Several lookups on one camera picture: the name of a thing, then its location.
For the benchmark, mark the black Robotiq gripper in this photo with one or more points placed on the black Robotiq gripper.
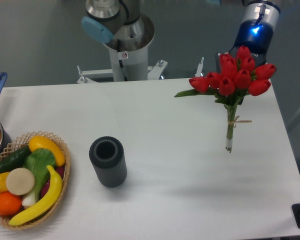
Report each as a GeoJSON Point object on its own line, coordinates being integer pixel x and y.
{"type": "Point", "coordinates": [259, 58]}

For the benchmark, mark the red tulip bouquet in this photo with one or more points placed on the red tulip bouquet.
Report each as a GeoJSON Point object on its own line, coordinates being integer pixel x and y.
{"type": "Point", "coordinates": [239, 76]}

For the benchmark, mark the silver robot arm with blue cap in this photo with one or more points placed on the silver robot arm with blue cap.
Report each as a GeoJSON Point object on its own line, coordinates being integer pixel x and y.
{"type": "Point", "coordinates": [127, 33]}

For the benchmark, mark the silver wrist with blue light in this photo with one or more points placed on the silver wrist with blue light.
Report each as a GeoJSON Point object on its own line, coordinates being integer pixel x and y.
{"type": "Point", "coordinates": [258, 25]}

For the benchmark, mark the dark grey ribbed vase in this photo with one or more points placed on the dark grey ribbed vase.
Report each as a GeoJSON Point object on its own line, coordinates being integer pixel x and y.
{"type": "Point", "coordinates": [108, 160]}

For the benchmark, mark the dark red vegetable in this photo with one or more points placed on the dark red vegetable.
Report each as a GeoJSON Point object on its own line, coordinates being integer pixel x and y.
{"type": "Point", "coordinates": [60, 170]}

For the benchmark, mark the yellow banana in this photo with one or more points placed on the yellow banana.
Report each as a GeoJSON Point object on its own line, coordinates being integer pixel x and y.
{"type": "Point", "coordinates": [44, 204]}

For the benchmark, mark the green bok choy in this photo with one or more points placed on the green bok choy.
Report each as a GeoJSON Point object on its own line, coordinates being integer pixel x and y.
{"type": "Point", "coordinates": [37, 163]}

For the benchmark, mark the woven wicker basket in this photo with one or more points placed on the woven wicker basket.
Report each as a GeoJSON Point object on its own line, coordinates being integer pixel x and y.
{"type": "Point", "coordinates": [22, 141]}

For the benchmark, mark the green cucumber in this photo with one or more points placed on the green cucumber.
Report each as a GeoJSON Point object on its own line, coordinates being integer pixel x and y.
{"type": "Point", "coordinates": [15, 159]}

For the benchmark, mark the beige round disc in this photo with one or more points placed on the beige round disc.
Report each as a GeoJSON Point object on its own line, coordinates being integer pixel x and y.
{"type": "Point", "coordinates": [20, 181]}

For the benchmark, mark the orange fruit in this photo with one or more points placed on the orange fruit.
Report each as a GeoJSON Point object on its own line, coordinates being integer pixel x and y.
{"type": "Point", "coordinates": [10, 204]}

